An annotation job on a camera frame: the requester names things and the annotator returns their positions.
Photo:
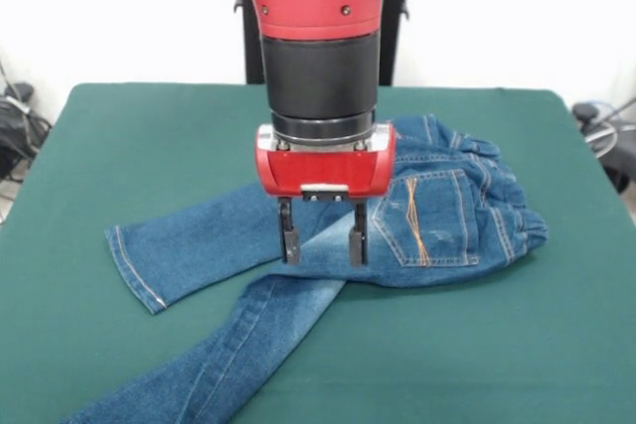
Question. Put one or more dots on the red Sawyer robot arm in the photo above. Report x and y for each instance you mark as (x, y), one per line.
(318, 71)

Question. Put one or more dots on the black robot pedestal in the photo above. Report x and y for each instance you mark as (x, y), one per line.
(397, 22)

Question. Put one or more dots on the dark green table cloth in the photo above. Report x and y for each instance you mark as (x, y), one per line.
(447, 344)

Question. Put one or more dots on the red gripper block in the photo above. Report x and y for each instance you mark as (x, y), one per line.
(323, 171)

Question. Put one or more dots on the blue denim jeans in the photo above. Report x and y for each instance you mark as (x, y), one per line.
(199, 245)

